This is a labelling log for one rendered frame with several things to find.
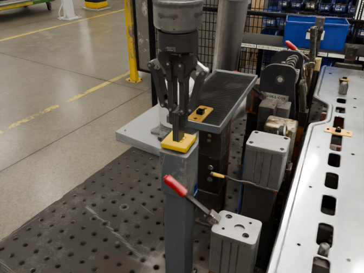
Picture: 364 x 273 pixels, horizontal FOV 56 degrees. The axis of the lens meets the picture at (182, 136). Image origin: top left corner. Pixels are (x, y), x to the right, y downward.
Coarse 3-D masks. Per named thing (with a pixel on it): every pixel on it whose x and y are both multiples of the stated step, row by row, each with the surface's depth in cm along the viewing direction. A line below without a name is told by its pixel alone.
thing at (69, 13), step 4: (64, 0) 697; (68, 0) 698; (72, 0) 706; (64, 4) 702; (68, 4) 701; (72, 4) 709; (60, 8) 701; (64, 8) 707; (68, 8) 704; (72, 8) 712; (64, 12) 708; (68, 12) 707; (72, 12) 714; (64, 16) 710; (68, 16) 711; (72, 16) 717; (76, 16) 728; (80, 16) 728; (68, 20) 702
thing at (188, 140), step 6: (168, 138) 76; (186, 138) 76; (192, 138) 76; (162, 144) 74; (168, 144) 74; (174, 144) 74; (180, 144) 74; (186, 144) 74; (174, 150) 74; (180, 150) 73; (186, 150) 73
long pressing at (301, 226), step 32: (320, 96) 134; (352, 96) 134; (320, 128) 112; (352, 128) 112; (320, 160) 96; (352, 160) 96; (288, 192) 85; (320, 192) 85; (352, 192) 85; (288, 224) 75; (352, 224) 75; (288, 256) 68; (320, 256) 68; (352, 256) 68
